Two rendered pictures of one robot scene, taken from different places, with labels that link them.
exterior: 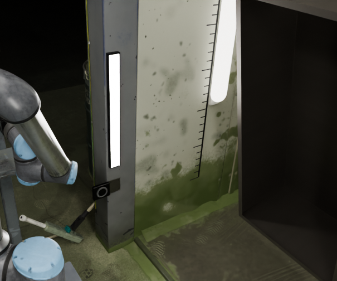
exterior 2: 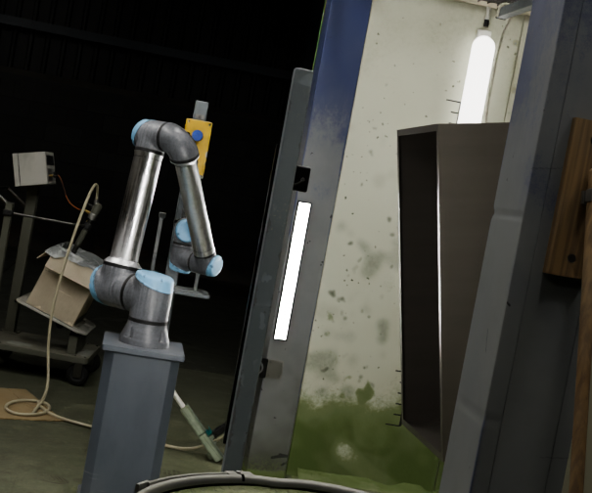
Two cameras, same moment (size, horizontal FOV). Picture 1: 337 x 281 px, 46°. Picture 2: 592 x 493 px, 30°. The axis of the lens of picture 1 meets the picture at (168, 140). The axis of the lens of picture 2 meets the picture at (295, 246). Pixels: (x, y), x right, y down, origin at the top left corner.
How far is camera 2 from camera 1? 326 cm
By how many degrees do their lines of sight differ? 38
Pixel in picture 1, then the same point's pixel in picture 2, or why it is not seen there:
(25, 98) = (188, 145)
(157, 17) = (362, 181)
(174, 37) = (381, 208)
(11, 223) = not seen: hidden behind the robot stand
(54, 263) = (163, 281)
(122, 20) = (321, 173)
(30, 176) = (180, 259)
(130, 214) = (286, 429)
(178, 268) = not seen: outside the picture
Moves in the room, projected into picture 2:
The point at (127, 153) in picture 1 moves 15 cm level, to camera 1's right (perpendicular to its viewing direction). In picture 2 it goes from (299, 331) to (329, 338)
